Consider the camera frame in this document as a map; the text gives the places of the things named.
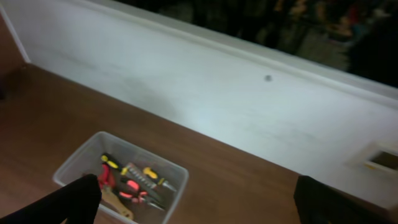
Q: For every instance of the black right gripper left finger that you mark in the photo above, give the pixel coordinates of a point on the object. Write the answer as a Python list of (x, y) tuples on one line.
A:
[(76, 202)]

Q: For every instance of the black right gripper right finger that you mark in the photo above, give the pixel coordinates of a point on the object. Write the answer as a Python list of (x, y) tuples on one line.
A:
[(317, 203)]

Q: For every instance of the orange scraper wooden handle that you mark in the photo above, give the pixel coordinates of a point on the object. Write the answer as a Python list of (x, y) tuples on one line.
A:
[(109, 197)]

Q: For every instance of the red black cutting pliers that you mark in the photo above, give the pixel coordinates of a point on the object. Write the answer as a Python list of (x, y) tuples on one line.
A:
[(106, 178)]

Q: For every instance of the yellow black metal file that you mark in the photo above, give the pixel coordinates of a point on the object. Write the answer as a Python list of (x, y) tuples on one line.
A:
[(114, 163)]

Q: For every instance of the orange black needle-nose pliers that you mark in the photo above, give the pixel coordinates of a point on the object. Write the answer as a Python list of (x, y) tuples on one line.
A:
[(135, 194)]

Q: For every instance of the clear plastic container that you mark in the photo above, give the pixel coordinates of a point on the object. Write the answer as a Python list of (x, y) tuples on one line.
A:
[(87, 160)]

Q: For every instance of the orange socket bit holder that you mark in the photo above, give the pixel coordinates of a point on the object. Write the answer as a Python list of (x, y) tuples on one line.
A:
[(134, 173)]

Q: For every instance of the yellow black screwdriver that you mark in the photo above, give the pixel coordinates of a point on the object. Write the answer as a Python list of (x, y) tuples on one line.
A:
[(158, 179)]

